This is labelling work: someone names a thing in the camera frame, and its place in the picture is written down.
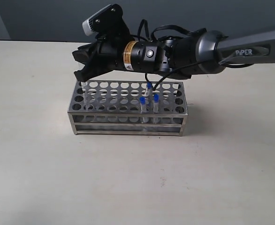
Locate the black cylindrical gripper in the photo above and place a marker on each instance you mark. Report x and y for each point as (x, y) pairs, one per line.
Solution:
(132, 56)

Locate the blue-capped tube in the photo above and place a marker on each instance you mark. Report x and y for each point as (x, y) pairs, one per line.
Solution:
(86, 95)
(143, 109)
(155, 107)
(148, 89)

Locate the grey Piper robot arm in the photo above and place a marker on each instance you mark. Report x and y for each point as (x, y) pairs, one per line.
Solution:
(200, 52)

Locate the stainless steel test tube rack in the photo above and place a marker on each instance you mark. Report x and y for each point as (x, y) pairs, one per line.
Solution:
(114, 108)

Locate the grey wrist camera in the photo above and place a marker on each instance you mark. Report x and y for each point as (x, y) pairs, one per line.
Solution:
(103, 20)

